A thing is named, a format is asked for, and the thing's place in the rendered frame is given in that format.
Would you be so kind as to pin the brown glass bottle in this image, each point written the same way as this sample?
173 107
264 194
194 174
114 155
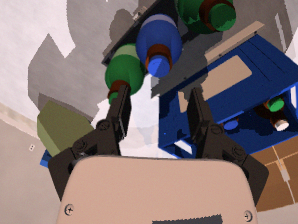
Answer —
277 118

